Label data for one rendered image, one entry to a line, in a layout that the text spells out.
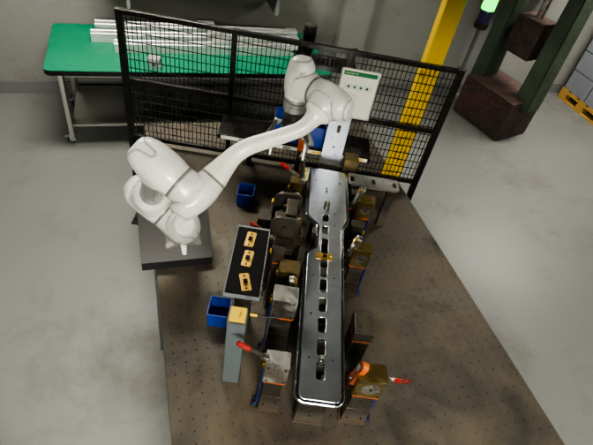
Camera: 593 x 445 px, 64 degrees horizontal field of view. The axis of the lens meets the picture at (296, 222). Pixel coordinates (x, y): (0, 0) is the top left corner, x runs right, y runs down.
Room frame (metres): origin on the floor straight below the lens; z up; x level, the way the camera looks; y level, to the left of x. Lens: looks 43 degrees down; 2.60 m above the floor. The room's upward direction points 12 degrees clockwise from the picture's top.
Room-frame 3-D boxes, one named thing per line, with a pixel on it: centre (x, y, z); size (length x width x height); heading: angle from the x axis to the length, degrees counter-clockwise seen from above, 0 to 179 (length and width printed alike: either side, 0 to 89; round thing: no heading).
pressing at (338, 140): (2.23, -0.12, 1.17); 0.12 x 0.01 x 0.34; 94
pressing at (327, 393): (1.48, -0.17, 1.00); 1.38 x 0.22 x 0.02; 4
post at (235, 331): (0.98, 0.14, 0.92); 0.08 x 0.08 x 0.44; 4
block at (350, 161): (2.25, -0.23, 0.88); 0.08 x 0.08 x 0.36; 4
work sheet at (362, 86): (2.52, -0.18, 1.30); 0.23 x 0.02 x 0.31; 94
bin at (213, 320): (1.26, 0.26, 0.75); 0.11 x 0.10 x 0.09; 4
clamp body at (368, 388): (0.92, -0.40, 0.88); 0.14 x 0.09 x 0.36; 94
